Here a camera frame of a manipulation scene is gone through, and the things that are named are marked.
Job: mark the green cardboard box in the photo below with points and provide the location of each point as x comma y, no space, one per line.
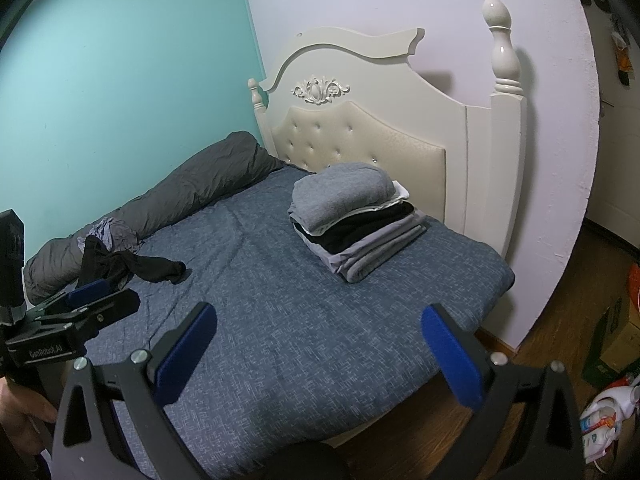
607,345

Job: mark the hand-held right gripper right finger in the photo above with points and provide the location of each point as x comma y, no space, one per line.
450,355

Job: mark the crumpled blue-grey cloth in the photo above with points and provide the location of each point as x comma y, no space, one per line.
112,232

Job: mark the dark grey rolled duvet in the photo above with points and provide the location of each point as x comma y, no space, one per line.
200,180

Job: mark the grey sweater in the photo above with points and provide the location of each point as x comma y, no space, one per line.
340,195

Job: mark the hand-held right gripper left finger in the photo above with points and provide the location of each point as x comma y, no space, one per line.
182,355

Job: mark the cream bed headboard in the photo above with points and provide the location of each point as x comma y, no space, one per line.
400,110

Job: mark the orange hanging item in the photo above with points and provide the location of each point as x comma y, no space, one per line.
622,57

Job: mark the light lilac folded garment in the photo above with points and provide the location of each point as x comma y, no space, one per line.
325,255

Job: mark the black tights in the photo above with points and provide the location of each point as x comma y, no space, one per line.
150,265

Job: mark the person's left hand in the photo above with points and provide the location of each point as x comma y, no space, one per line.
20,415

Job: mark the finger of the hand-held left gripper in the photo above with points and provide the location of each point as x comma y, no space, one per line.
112,307
90,290

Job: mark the grey folded garment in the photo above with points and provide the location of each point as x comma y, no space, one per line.
380,255

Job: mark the white and red plastic bag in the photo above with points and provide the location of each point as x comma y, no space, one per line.
605,420

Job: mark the blue patterned bed cover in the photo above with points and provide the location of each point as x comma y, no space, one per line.
275,310

